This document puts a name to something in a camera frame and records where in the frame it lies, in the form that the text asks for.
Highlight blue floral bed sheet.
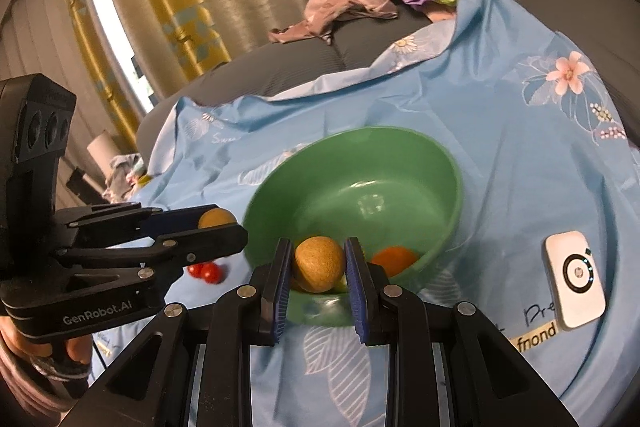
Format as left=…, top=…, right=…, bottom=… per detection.
left=90, top=0, right=636, bottom=427

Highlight person's left hand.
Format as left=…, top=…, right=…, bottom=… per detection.
left=0, top=316, right=94, bottom=378

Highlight small round tan fruit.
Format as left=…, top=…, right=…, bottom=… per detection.
left=198, top=208, right=237, bottom=229

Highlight window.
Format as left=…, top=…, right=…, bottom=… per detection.
left=72, top=0, right=156, bottom=112

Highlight grey white clothes pile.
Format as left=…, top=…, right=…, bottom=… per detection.
left=102, top=153, right=151, bottom=202

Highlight yellow patterned curtain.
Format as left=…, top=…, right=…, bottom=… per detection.
left=57, top=0, right=233, bottom=142

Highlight large orange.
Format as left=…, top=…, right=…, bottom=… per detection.
left=371, top=246, right=420, bottom=278

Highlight black upright vacuum cleaner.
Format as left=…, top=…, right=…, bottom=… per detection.
left=66, top=167, right=106, bottom=198

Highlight green plastic bowl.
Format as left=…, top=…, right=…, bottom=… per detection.
left=241, top=126, right=463, bottom=327

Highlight brown tan fruit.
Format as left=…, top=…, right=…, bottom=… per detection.
left=293, top=236, right=347, bottom=294

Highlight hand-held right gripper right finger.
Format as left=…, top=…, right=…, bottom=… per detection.
left=343, top=237, right=578, bottom=427

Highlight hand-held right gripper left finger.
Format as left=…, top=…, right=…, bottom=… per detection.
left=60, top=238, right=293, bottom=427

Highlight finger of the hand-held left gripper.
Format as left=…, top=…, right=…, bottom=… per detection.
left=54, top=202, right=236, bottom=233
left=55, top=224, right=249, bottom=303

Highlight white paper roll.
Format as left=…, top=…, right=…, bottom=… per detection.
left=86, top=133, right=117, bottom=168

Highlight white pocket device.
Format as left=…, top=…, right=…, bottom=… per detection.
left=544, top=230, right=607, bottom=331

